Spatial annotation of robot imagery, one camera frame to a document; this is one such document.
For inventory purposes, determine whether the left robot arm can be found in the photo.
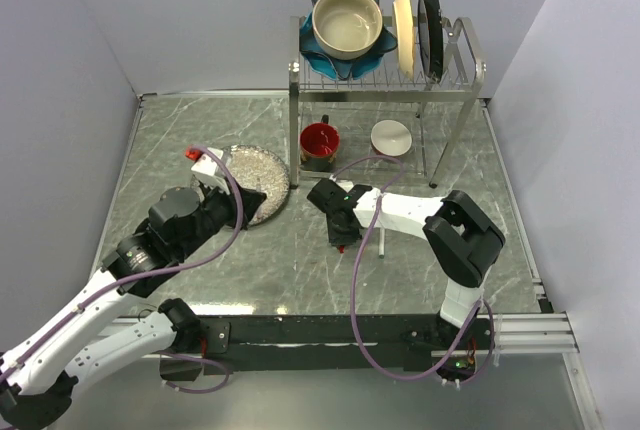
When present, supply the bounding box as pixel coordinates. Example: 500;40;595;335
1;187;267;429

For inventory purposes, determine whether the speckled ceramic plate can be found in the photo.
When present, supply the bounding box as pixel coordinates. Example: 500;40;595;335
189;144;292;227

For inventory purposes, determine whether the steel dish rack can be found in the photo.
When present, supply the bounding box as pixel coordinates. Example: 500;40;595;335
288;16;487;188

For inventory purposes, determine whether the small white bowl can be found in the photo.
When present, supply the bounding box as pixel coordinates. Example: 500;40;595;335
370;120;413;161

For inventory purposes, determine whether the beige ceramic bowl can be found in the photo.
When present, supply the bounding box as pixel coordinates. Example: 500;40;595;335
311;0;384;60

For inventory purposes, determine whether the black plate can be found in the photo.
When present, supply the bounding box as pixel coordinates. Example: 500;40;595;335
417;0;444;83

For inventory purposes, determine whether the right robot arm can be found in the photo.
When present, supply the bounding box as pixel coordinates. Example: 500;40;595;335
307;178;505;348

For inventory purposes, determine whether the blue flower-shaped bowl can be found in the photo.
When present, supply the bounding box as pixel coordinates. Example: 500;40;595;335
299;0;397;81

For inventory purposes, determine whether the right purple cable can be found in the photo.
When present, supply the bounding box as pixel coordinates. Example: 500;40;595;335
329;154;496;382

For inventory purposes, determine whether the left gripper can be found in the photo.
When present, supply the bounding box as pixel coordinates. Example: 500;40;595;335
175;174;267;259

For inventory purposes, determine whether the cream plate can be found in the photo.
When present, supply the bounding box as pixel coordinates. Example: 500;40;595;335
392;0;415;81

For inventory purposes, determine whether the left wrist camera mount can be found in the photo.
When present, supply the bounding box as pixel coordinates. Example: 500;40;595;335
185;146;231;195

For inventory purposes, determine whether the black base bar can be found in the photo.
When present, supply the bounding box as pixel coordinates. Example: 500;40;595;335
197;312;496;376

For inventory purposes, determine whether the white pen green tip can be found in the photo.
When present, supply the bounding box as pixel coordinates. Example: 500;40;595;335
378;227;386;259

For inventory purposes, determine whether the red and black mug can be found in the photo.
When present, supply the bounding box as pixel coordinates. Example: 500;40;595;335
299;114;341;172

